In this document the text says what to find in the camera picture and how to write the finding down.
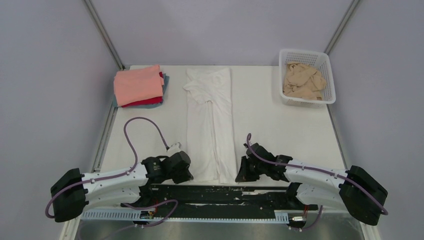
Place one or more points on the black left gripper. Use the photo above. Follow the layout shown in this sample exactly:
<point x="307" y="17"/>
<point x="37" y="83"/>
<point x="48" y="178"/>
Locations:
<point x="187" y="176"/>

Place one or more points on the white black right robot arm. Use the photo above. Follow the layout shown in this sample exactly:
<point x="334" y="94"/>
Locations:
<point x="331" y="180"/>

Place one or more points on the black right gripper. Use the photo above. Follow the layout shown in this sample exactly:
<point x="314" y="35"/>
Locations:
<point x="243" y="175"/>

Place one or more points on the aluminium frame rail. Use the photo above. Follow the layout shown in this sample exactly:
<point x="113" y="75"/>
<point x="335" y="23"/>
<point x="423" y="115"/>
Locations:
<point x="347" y="198"/>

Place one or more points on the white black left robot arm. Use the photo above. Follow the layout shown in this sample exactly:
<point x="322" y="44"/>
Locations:
<point x="76" y="192"/>

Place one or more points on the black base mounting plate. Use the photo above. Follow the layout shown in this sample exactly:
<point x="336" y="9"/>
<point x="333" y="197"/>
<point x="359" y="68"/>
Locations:
<point x="214" y="201"/>

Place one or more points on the pink folded t-shirt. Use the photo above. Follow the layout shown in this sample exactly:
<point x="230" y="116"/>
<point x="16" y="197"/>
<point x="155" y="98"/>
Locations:
<point x="138" y="85"/>

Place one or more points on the white slotted cable duct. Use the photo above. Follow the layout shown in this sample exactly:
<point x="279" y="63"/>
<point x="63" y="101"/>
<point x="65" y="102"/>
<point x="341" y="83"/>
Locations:
<point x="139" y="215"/>

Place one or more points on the white plastic laundry basket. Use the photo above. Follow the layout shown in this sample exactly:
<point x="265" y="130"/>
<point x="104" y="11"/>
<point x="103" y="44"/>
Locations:
<point x="318" y="60"/>

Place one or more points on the white t-shirt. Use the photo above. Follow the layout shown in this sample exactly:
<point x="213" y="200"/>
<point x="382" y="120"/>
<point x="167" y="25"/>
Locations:
<point x="210" y="133"/>

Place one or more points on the red folded t-shirt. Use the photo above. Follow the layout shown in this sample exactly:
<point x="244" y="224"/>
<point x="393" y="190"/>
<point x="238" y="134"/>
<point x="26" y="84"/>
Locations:
<point x="145" y="101"/>

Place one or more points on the beige crumpled t-shirt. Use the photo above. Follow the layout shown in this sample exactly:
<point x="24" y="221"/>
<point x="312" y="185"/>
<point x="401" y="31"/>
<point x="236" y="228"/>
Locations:
<point x="303" y="81"/>

